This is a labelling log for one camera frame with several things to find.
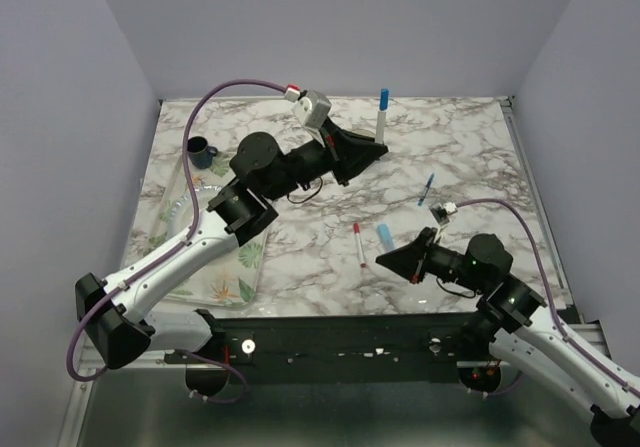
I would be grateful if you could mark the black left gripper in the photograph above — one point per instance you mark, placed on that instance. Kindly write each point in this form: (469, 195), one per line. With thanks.
(348, 152)

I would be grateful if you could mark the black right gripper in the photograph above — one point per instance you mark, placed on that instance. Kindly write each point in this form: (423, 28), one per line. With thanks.
(410, 260)

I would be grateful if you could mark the light blue highlighter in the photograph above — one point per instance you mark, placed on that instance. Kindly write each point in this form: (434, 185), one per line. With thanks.
(385, 237)

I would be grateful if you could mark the white blue-tipped pen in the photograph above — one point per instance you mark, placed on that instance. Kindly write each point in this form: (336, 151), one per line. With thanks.
(380, 125)

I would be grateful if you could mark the white red-tipped marker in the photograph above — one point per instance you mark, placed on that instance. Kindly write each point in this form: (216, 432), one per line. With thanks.
(360, 251)

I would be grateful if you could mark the small blue pen cap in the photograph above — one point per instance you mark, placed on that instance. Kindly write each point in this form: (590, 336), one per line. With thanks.
(384, 99)

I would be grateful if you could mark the blue patterned pen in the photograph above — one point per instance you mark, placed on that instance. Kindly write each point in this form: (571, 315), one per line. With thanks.
(426, 189)

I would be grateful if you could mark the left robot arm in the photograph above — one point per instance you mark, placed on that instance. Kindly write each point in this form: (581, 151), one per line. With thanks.
(118, 312)

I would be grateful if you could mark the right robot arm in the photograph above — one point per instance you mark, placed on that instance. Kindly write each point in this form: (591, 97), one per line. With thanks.
(515, 324)

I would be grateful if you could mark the dark blue mug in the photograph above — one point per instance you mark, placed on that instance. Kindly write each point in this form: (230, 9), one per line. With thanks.
(200, 152)

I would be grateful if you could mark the floral rectangular tray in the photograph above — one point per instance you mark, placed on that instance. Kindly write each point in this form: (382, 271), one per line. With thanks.
(229, 282)

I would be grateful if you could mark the white blue-rimmed plate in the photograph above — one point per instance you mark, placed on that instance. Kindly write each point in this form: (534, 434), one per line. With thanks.
(180, 215)

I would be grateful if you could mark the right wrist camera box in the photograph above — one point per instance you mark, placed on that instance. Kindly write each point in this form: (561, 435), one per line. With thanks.
(442, 213)

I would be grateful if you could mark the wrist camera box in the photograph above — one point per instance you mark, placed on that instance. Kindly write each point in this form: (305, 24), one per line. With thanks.
(442, 213)
(311, 109)

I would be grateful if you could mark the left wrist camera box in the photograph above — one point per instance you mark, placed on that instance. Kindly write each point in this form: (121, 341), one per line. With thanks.
(311, 109)

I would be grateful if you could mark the black front mounting rail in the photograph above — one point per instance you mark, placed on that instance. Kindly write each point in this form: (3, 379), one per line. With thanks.
(355, 349)

